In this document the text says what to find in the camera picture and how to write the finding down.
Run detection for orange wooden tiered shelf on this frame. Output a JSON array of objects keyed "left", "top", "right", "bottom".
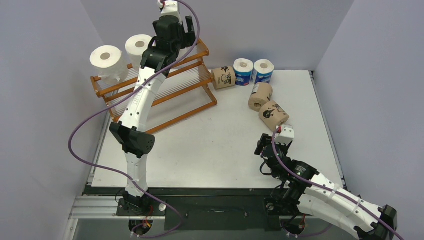
[{"left": 90, "top": 39, "right": 218, "bottom": 134}]

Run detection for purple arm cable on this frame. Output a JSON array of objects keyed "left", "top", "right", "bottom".
[
  {"left": 68, "top": 0, "right": 201, "bottom": 239},
  {"left": 271, "top": 125, "right": 405, "bottom": 240}
]

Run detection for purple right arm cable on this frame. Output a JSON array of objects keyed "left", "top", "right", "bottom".
[{"left": 271, "top": 125, "right": 405, "bottom": 240}]

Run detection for brown roll black print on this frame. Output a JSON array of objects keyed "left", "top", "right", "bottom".
[{"left": 259, "top": 100, "right": 290, "bottom": 132}]

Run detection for blue wrapped toilet roll right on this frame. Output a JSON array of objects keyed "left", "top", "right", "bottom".
[{"left": 251, "top": 59, "right": 275, "bottom": 84}]

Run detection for blue wrapped toilet roll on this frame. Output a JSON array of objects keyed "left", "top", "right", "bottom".
[
  {"left": 251, "top": 59, "right": 275, "bottom": 84},
  {"left": 233, "top": 58, "right": 254, "bottom": 86}
]

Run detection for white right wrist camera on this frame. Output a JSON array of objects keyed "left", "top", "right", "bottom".
[{"left": 275, "top": 124, "right": 295, "bottom": 146}]

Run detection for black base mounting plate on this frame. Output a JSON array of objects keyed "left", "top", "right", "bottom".
[{"left": 82, "top": 187, "right": 350, "bottom": 232}]

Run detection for blue wrapped toilet roll left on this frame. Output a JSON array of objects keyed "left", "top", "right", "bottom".
[{"left": 233, "top": 58, "right": 254, "bottom": 86}]

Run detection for brown wrapped roll with cartoon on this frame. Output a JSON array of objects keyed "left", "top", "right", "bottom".
[{"left": 211, "top": 66, "right": 236, "bottom": 90}]

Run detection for brown wrapped roll plain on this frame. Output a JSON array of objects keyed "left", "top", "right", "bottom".
[{"left": 248, "top": 82, "right": 273, "bottom": 112}]

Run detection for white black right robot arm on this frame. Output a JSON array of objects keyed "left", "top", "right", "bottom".
[{"left": 254, "top": 133, "right": 398, "bottom": 240}]

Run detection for white toilet paper roll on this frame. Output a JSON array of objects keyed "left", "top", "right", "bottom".
[
  {"left": 125, "top": 34, "right": 152, "bottom": 72},
  {"left": 89, "top": 45, "right": 129, "bottom": 86},
  {"left": 177, "top": 47, "right": 190, "bottom": 60}
]

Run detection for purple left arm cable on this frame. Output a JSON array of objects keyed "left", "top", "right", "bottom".
[{"left": 68, "top": 0, "right": 201, "bottom": 239}]

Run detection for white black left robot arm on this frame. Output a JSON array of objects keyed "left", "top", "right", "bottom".
[{"left": 109, "top": 15, "right": 196, "bottom": 215}]

